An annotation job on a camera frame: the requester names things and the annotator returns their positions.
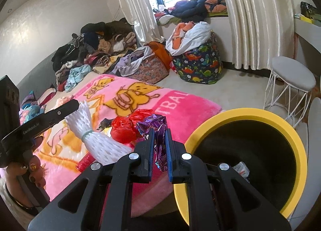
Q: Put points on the dinosaur print storage bag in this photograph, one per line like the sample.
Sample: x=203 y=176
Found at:
x=200 y=65

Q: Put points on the green patterned box on desk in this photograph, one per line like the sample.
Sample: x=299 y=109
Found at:
x=310 y=11

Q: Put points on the white desk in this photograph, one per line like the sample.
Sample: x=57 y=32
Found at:
x=310 y=32

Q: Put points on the white foam fruit net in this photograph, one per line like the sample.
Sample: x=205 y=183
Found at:
x=104 y=149

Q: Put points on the cream curtain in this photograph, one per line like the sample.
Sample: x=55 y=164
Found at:
x=261 y=30
x=139 y=14

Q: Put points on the red plastic bag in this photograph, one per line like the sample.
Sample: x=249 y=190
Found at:
x=124 y=128

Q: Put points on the clothes pile on windowsill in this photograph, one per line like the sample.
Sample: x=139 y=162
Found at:
x=192 y=10

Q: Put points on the pile of clothes on bed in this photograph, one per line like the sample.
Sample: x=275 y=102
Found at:
x=97 y=48

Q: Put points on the left cream curtain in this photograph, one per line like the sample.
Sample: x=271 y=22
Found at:
x=139 y=14

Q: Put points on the pink cartoon blanket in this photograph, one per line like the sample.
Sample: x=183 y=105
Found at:
x=108 y=97

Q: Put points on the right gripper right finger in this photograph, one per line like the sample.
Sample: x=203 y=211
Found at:
x=219 y=198

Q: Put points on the white round stool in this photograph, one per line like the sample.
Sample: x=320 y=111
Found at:
x=289 y=87

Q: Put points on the yellow rimmed black trash bin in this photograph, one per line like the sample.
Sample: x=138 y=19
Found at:
x=261 y=146

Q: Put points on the purple foil wrapper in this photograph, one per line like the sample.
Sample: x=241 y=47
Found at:
x=158 y=123

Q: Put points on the right cream curtain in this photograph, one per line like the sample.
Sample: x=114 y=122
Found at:
x=261 y=30

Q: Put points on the floral fabric basket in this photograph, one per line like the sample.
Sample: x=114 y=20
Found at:
x=151 y=70

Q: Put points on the white grey chair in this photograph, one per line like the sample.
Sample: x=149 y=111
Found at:
x=310 y=135

